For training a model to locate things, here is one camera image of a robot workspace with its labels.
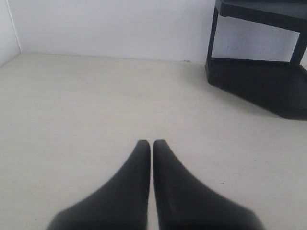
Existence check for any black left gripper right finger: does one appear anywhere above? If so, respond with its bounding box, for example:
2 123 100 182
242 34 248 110
153 139 263 230

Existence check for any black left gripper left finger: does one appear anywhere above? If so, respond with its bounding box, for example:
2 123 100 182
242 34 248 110
48 140 150 230

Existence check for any black two-tier metal rack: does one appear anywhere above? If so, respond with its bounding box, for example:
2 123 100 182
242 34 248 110
205 0 307 120

